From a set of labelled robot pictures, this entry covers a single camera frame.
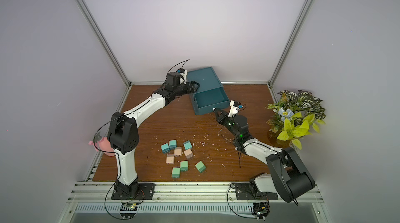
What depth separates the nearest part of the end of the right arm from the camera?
657mm

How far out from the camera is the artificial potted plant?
26.9 inches

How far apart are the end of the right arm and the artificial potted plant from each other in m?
0.15
